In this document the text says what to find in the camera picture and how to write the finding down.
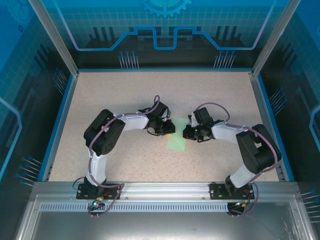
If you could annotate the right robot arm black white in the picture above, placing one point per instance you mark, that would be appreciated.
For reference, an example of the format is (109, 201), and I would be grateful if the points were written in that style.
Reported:
(257, 152)

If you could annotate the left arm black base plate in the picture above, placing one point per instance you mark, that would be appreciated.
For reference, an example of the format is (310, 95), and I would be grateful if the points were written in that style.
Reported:
(112, 191)

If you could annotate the pale green paper sheet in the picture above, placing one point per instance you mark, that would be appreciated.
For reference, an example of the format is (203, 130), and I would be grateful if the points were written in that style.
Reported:
(177, 143)

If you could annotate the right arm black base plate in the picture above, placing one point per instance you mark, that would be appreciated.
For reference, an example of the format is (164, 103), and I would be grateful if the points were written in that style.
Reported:
(217, 191)

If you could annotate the blue table side trim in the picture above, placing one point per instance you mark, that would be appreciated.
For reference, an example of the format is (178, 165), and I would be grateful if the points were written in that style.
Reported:
(63, 105)
(269, 105)

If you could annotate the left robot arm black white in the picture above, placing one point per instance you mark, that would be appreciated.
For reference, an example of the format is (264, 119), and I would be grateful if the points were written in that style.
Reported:
(105, 132)

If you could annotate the aluminium mounting rail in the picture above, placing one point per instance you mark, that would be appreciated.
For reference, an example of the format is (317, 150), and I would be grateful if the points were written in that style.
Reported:
(165, 190)

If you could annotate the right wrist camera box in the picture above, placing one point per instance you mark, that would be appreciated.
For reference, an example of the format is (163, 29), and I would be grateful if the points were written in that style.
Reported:
(193, 120)

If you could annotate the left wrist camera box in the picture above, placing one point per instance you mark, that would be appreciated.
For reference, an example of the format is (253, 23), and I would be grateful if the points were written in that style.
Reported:
(168, 119)

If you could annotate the aluminium frame post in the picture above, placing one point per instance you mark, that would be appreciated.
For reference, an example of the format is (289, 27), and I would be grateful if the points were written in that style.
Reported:
(58, 42)
(272, 37)

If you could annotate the steel sheet panel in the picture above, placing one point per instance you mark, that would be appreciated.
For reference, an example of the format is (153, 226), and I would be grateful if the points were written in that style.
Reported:
(160, 227)

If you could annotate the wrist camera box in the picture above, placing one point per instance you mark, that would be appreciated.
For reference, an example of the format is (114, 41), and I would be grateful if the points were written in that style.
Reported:
(168, 119)
(193, 120)

